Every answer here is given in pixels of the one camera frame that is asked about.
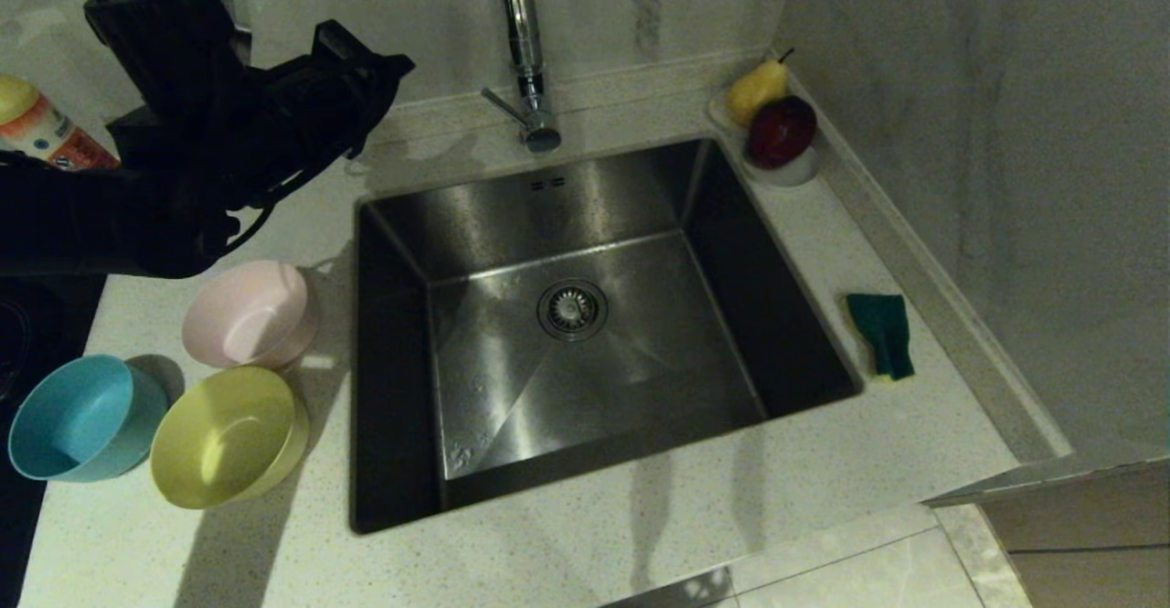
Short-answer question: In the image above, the chrome faucet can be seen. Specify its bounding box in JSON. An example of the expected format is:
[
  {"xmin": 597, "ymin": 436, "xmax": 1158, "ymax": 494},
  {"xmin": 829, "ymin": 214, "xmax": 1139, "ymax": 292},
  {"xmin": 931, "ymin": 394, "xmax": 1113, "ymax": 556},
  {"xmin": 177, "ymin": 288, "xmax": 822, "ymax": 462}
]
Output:
[{"xmin": 481, "ymin": 0, "xmax": 564, "ymax": 154}]

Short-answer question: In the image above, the orange label detergent bottle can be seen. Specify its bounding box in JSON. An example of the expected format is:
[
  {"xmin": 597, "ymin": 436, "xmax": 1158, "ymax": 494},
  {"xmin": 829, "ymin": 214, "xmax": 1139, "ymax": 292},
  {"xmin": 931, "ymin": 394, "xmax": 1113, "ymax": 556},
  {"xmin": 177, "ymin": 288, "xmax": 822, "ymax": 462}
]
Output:
[{"xmin": 0, "ymin": 75, "xmax": 122, "ymax": 173}]

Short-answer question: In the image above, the blue plastic bowl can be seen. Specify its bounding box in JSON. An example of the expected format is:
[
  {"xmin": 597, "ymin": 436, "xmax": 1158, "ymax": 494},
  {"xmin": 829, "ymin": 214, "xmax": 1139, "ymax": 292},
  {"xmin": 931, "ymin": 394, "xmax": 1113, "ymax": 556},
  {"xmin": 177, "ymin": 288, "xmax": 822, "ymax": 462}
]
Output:
[{"xmin": 7, "ymin": 354, "xmax": 170, "ymax": 483}]

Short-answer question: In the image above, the green and yellow sponge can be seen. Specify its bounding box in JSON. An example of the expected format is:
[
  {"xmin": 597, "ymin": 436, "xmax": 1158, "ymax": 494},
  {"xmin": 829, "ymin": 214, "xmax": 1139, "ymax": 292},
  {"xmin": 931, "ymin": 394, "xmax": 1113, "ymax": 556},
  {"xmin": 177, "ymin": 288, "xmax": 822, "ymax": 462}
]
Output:
[{"xmin": 845, "ymin": 293, "xmax": 915, "ymax": 381}]

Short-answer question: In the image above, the metal sink drain strainer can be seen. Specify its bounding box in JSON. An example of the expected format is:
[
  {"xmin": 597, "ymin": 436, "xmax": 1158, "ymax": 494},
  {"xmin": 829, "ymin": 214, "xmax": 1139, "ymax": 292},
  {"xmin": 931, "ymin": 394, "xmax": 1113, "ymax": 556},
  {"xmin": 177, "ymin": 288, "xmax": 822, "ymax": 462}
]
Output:
[{"xmin": 537, "ymin": 280, "xmax": 610, "ymax": 343}]

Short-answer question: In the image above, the stainless steel sink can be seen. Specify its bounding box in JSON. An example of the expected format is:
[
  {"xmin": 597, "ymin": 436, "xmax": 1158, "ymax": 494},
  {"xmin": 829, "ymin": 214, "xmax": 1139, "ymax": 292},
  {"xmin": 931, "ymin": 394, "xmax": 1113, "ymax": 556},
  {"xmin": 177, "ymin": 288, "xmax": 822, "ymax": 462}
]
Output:
[{"xmin": 350, "ymin": 137, "xmax": 863, "ymax": 534}]

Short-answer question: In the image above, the pink plastic bowl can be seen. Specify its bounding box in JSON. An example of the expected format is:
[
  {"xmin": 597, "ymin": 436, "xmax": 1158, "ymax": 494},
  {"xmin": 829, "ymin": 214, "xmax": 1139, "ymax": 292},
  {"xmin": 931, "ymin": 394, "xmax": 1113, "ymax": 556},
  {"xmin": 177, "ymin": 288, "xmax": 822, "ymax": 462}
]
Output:
[{"xmin": 181, "ymin": 261, "xmax": 321, "ymax": 369}]

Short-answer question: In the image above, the black induction cooktop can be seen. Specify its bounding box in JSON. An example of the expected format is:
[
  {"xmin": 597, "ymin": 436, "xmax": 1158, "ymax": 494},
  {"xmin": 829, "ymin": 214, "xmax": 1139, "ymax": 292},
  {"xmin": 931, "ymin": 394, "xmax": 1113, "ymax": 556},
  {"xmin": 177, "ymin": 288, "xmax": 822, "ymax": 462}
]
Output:
[{"xmin": 0, "ymin": 274, "xmax": 111, "ymax": 608}]

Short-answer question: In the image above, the yellow plastic bowl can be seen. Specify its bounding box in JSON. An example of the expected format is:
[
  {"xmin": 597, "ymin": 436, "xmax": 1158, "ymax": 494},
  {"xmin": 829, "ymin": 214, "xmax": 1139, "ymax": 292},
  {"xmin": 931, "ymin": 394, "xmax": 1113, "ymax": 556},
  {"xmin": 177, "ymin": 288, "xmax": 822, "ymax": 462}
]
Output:
[{"xmin": 149, "ymin": 366, "xmax": 312, "ymax": 510}]

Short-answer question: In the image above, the yellow pear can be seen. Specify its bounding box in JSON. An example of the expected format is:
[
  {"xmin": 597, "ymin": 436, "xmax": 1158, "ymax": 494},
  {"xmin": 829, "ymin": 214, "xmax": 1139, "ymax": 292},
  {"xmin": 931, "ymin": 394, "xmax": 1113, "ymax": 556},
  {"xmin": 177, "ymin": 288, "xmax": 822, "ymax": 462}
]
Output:
[{"xmin": 727, "ymin": 48, "xmax": 794, "ymax": 128}]

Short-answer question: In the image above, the dark red apple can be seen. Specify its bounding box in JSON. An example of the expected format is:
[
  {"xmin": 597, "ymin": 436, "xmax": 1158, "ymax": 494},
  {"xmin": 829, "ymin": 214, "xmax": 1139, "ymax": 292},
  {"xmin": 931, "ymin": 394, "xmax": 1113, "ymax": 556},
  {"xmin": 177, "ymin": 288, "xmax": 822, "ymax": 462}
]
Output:
[{"xmin": 747, "ymin": 96, "xmax": 818, "ymax": 170}]

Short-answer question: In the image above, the white fruit tray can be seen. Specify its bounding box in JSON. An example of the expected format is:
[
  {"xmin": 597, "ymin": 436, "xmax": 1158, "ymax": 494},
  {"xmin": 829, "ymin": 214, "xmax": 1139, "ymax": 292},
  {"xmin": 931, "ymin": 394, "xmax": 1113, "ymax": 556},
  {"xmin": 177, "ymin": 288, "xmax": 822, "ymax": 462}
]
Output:
[{"xmin": 706, "ymin": 90, "xmax": 822, "ymax": 188}]

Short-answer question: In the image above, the light wooden cabinet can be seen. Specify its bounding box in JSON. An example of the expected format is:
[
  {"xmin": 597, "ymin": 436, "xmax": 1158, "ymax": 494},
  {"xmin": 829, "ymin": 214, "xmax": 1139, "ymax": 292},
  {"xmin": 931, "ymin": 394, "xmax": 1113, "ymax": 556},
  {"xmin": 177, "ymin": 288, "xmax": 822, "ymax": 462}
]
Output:
[{"xmin": 978, "ymin": 466, "xmax": 1170, "ymax": 608}]

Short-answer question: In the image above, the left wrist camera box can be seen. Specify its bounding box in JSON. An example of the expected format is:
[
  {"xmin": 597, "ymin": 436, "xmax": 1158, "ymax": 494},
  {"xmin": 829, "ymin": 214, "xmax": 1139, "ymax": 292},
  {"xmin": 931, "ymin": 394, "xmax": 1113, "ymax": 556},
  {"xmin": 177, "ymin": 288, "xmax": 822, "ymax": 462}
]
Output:
[{"xmin": 82, "ymin": 0, "xmax": 254, "ymax": 117}]

